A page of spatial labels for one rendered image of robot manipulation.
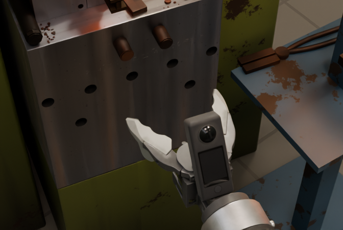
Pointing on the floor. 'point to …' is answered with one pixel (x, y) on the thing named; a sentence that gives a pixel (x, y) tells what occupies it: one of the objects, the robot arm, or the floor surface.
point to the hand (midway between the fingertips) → (171, 100)
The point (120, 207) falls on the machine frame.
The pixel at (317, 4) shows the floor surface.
